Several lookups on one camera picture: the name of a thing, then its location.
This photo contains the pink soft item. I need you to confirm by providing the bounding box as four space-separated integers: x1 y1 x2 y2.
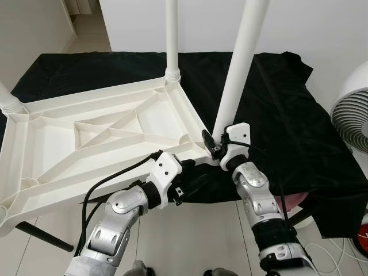
276 193 305 210

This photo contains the black metal frame rod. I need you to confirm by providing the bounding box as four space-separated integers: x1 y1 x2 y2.
14 221 74 252

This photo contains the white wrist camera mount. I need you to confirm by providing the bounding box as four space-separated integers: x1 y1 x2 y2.
151 151 183 209
221 122 252 172

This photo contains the grey robot foot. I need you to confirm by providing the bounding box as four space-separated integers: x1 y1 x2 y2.
204 267 239 276
129 260 151 276

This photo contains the black fabric table cover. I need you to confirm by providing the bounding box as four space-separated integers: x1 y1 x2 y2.
0 51 368 239

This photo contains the white power cable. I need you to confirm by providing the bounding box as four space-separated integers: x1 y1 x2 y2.
305 239 368 274

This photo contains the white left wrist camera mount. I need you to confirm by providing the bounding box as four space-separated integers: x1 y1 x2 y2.
151 151 183 209

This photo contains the white plastic table leg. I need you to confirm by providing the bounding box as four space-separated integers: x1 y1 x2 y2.
213 0 271 147
166 0 182 84
0 80 24 114

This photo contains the grey robot right foot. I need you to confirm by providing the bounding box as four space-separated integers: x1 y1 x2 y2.
204 267 239 276

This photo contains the grey robot left foot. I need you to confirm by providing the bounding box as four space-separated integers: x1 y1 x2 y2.
129 260 151 276

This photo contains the grey metal table leg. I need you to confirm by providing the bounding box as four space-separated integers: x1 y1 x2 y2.
287 207 314 226

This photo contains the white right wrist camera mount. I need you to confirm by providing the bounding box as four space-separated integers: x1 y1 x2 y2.
221 122 252 172

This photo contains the white round standing fan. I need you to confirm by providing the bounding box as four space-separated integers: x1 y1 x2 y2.
331 60 368 155

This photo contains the white plastic table top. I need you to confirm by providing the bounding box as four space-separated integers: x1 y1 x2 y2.
0 78 222 236

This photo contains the red round cable reel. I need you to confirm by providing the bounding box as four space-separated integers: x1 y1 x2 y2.
356 223 368 256

